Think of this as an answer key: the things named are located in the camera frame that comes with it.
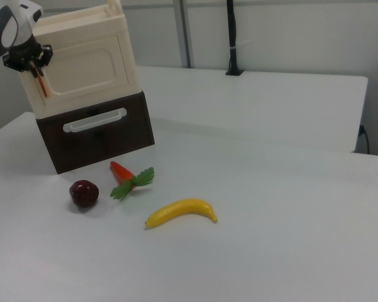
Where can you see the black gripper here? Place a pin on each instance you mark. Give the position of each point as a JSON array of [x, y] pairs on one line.
[[22, 55]]

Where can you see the cream cabinet door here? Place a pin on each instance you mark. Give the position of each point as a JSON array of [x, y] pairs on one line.
[[82, 69]]

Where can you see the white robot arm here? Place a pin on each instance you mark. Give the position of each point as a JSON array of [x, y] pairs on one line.
[[6, 31]]

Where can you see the cream plastic cabinet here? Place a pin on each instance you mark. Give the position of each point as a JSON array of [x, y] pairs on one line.
[[82, 22]]

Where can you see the dark brown wooden drawer box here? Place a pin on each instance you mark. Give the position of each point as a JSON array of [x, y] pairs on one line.
[[113, 144]]

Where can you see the red toy apple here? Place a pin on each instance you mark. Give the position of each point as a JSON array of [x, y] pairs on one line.
[[84, 193]]

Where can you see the orange toy carrot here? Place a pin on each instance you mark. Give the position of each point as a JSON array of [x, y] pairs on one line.
[[121, 172]]

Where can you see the yellow toy banana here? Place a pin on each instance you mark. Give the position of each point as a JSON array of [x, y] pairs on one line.
[[176, 209]]

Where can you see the black camera stand pole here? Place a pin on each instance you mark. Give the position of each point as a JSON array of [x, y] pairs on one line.
[[232, 31]]

